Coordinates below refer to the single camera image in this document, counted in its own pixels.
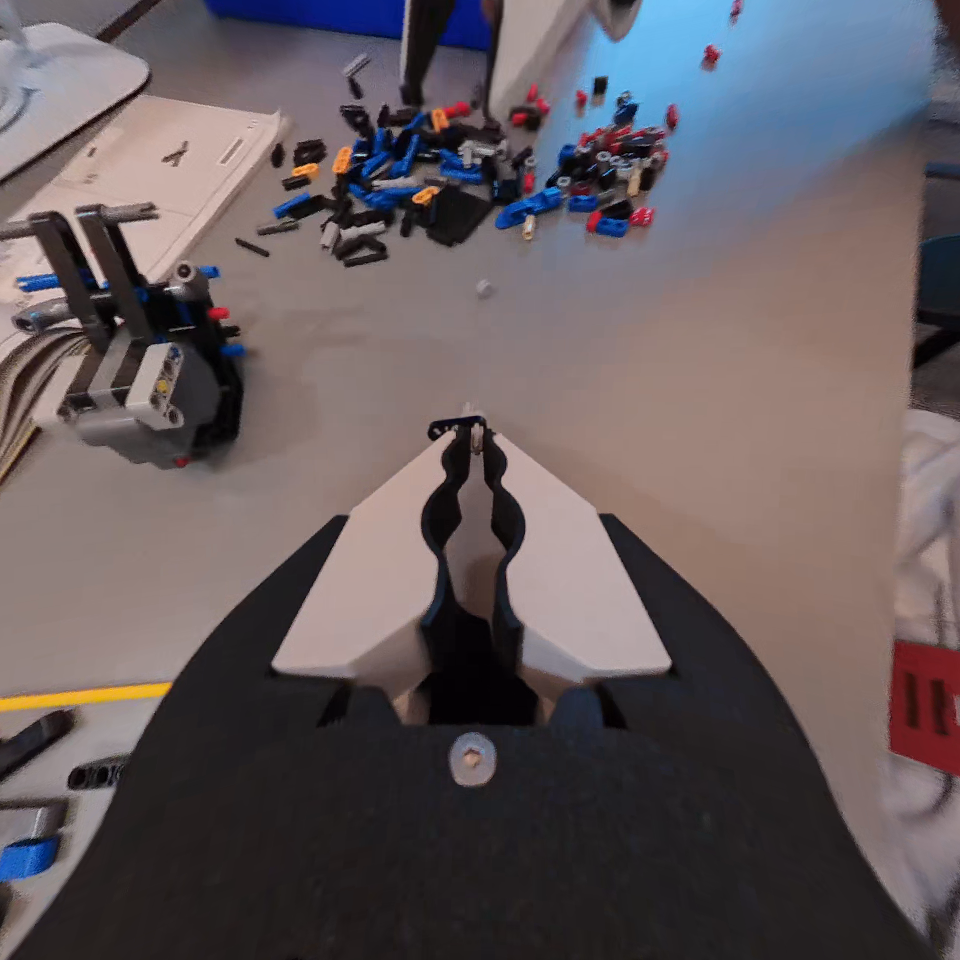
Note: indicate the dark chair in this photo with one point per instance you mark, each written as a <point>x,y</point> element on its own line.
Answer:
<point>941,285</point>

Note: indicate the grey and black lego assembly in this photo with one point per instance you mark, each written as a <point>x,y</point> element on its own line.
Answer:
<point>135,382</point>

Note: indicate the blue plastic bin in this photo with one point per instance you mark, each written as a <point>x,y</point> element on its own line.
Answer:
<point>300,15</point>

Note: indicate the lego instruction booklet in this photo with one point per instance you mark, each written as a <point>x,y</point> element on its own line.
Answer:
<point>187,187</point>

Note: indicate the grey lego panel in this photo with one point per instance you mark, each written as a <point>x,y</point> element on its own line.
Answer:
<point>30,817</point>

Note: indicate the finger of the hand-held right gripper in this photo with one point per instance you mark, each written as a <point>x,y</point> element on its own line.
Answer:
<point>431,45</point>
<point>547,37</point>

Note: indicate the red tag with black marks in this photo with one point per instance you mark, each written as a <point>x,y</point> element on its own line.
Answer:
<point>922,705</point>

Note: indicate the pile of small lego pieces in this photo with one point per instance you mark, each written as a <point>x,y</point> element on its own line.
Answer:
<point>390,161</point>

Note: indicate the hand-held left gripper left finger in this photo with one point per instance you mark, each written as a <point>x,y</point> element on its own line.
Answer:
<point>352,592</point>

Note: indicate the blue lego piece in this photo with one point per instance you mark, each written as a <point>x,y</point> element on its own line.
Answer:
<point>26,859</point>

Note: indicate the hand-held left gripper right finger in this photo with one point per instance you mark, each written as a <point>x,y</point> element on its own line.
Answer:
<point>585,592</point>

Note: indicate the small black lego piece with grey axle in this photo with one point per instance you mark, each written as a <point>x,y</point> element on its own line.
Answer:
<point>444,429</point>

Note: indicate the yellow lego axle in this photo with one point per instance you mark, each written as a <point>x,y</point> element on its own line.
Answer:
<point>75,697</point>

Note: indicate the white tablet stand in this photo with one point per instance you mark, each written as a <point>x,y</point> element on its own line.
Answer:
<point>82,75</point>

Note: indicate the person's white shirt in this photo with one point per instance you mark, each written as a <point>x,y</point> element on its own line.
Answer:
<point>930,525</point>

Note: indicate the dark grey short lego beam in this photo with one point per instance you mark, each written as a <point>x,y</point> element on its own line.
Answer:
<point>97,774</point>

